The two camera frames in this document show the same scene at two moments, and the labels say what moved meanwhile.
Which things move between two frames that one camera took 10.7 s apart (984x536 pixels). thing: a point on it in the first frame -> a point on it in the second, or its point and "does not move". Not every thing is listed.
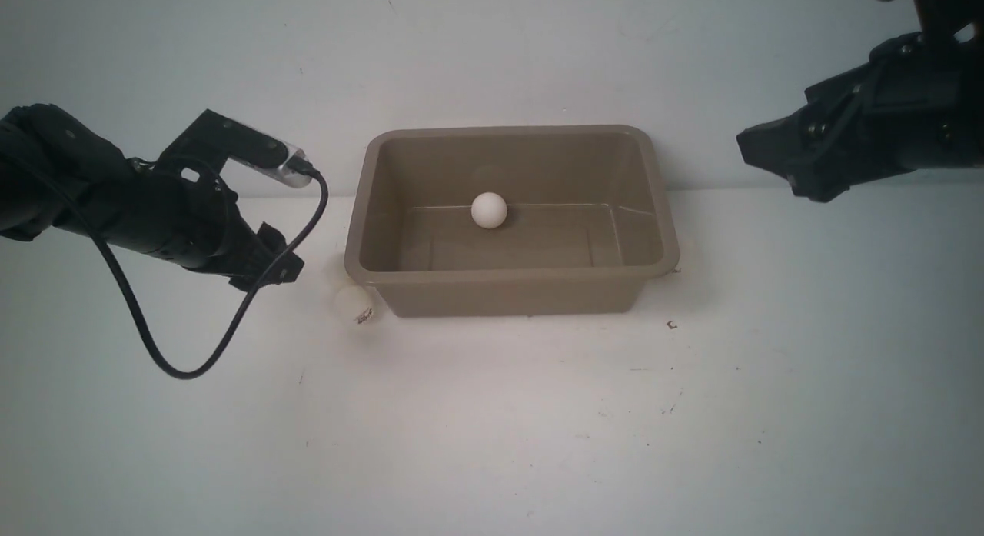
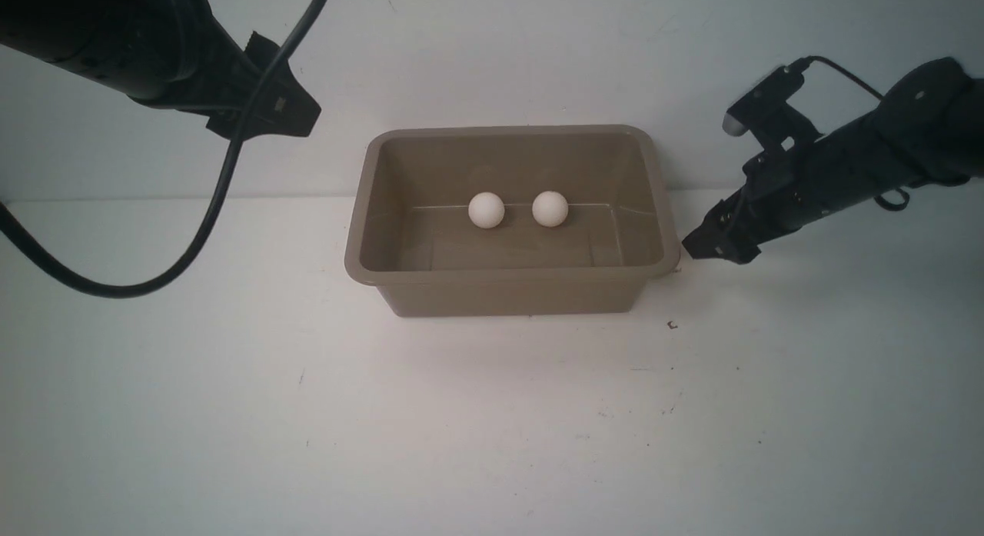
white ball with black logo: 357,306 -> 550,208
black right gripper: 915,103 -> 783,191
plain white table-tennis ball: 489,210 does not move
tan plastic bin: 587,220 does not move
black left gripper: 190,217 -> 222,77
